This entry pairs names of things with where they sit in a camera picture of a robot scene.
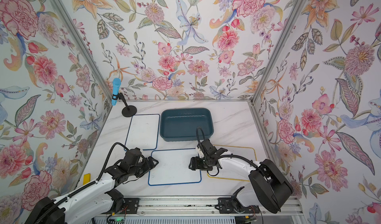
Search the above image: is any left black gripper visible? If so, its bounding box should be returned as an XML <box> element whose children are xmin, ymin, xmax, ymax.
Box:
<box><xmin>129</xmin><ymin>155</ymin><xmax>162</xmax><ymax>179</ymax></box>

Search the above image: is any bright blue framed whiteboard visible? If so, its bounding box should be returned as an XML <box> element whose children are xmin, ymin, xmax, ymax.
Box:
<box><xmin>148</xmin><ymin>148</ymin><xmax>202</xmax><ymax>186</ymax></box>

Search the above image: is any dark blue framed whiteboard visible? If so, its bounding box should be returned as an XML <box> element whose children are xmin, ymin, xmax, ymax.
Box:
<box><xmin>125</xmin><ymin>114</ymin><xmax>160</xmax><ymax>151</ymax></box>

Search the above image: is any yellow framed whiteboard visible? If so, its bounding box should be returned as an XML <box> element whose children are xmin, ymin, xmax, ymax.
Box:
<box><xmin>207</xmin><ymin>145</ymin><xmax>257</xmax><ymax>182</ymax></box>

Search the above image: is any teal plastic storage box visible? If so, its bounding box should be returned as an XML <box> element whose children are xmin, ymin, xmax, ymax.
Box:
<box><xmin>159</xmin><ymin>108</ymin><xmax>214</xmax><ymax>142</ymax></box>

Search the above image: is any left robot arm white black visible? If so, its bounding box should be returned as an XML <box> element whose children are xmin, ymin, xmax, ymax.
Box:
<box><xmin>26</xmin><ymin>142</ymin><xmax>159</xmax><ymax>224</ymax></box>

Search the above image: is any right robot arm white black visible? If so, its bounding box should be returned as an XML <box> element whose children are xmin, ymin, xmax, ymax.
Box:
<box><xmin>189</xmin><ymin>127</ymin><xmax>294</xmax><ymax>214</ymax></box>

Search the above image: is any black microphone stand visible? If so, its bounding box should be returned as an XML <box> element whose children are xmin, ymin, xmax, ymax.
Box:
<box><xmin>118</xmin><ymin>93</ymin><xmax>138</xmax><ymax>118</ymax></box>

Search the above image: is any yellow block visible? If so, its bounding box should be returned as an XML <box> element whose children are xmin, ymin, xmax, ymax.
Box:
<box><xmin>83</xmin><ymin>173</ymin><xmax>91</xmax><ymax>185</ymax></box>

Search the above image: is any blue microphone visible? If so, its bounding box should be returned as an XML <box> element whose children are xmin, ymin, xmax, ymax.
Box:
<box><xmin>112</xmin><ymin>78</ymin><xmax>122</xmax><ymax>106</ymax></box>

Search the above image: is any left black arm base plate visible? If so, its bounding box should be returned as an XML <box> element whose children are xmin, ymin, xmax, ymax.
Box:
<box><xmin>106</xmin><ymin>198</ymin><xmax>140</xmax><ymax>215</ymax></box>

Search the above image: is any aluminium mounting rail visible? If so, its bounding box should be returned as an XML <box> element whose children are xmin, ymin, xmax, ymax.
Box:
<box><xmin>89</xmin><ymin>195</ymin><xmax>307</xmax><ymax>224</ymax></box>

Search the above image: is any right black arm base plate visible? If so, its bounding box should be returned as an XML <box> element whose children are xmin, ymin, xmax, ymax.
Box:
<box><xmin>214</xmin><ymin>197</ymin><xmax>260</xmax><ymax>215</ymax></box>

